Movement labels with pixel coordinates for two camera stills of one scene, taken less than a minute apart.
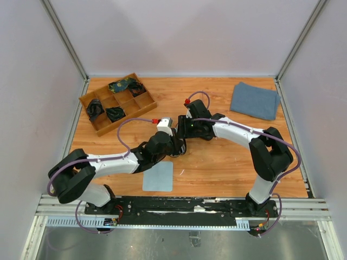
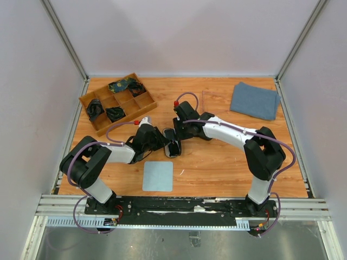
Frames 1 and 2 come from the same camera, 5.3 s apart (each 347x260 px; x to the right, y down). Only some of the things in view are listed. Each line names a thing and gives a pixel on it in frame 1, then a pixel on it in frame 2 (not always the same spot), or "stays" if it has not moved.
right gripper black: x=182 y=131 stays
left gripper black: x=177 y=143 → x=161 y=140
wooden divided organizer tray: x=126 y=98 stays
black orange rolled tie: x=136 y=88 stays
